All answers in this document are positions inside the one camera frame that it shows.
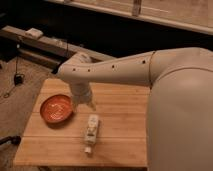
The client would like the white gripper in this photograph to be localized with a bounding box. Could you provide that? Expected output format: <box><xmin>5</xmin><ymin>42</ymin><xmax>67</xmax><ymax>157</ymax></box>
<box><xmin>69</xmin><ymin>83</ymin><xmax>96</xmax><ymax>112</ymax></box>

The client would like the white plastic bottle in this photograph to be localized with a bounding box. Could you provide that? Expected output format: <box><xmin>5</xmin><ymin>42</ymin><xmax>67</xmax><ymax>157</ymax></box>
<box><xmin>84</xmin><ymin>114</ymin><xmax>99</xmax><ymax>154</ymax></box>

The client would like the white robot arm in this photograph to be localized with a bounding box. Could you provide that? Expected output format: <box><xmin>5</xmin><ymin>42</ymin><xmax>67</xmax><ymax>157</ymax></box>
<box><xmin>57</xmin><ymin>47</ymin><xmax>213</xmax><ymax>171</ymax></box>

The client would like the orange ceramic bowl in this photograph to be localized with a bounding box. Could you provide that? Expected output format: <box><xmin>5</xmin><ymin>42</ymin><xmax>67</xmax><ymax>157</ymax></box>
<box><xmin>40</xmin><ymin>94</ymin><xmax>73</xmax><ymax>124</ymax></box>

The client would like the wooden table board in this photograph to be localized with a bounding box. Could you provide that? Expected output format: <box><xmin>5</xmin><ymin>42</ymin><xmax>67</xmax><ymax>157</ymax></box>
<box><xmin>14</xmin><ymin>79</ymin><xmax>149</xmax><ymax>167</ymax></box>

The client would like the wooden beam on floor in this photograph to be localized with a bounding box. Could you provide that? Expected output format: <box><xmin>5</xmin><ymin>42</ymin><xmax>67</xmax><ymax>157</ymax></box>
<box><xmin>0</xmin><ymin>25</ymin><xmax>113</xmax><ymax>61</ymax></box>

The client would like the black object at left edge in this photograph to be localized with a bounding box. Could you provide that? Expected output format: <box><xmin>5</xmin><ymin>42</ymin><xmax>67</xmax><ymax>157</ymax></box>
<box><xmin>0</xmin><ymin>136</ymin><xmax>21</xmax><ymax>145</ymax></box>

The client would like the small white box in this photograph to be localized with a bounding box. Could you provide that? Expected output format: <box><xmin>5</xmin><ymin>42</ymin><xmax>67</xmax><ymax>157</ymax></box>
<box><xmin>25</xmin><ymin>28</ymin><xmax>43</xmax><ymax>38</ymax></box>

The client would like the wooden shelf ledge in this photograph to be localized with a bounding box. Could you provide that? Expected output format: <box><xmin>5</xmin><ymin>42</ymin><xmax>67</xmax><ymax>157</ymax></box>
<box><xmin>46</xmin><ymin>0</ymin><xmax>213</xmax><ymax>36</ymax></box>

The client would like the black cable with plug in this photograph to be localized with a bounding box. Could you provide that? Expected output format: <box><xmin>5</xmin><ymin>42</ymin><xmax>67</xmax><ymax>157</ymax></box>
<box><xmin>2</xmin><ymin>36</ymin><xmax>25</xmax><ymax>99</ymax></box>

